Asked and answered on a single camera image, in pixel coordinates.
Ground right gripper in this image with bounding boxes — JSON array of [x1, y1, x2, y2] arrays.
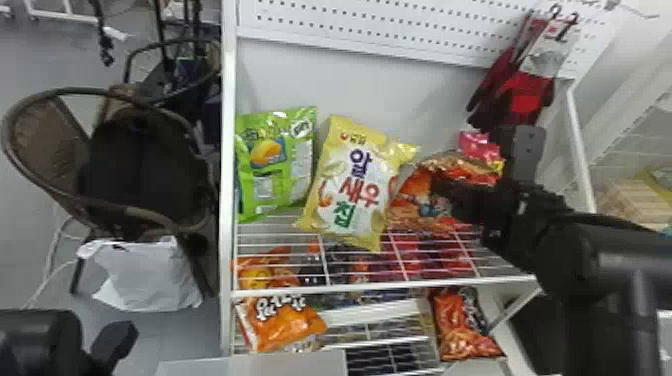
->
[[432, 175, 521, 228]]

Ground red snack packet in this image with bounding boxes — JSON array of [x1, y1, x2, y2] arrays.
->
[[387, 151, 505, 235]]

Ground pink snack packet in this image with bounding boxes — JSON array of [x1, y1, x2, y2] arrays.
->
[[457, 130, 506, 165]]

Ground yellow snack packet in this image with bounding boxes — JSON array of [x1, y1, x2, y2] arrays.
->
[[295, 115, 419, 253]]

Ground red gloves on card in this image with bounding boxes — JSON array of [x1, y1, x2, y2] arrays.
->
[[465, 4, 582, 134]]

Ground orange snack packet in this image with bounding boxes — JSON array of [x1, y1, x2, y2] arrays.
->
[[234, 295, 328, 353], [429, 286, 506, 362], [235, 246, 302, 291]]

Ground green snack packet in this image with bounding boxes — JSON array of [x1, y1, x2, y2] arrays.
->
[[234, 106, 319, 224]]

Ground black chair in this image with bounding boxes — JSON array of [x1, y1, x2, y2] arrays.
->
[[122, 35, 222, 153]]

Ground white bag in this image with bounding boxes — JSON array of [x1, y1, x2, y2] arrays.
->
[[75, 235, 204, 314]]

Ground brown wicker chair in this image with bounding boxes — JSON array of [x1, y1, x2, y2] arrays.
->
[[0, 86, 220, 296]]

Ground white wire rack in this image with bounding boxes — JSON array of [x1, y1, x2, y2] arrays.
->
[[219, 0, 598, 376]]

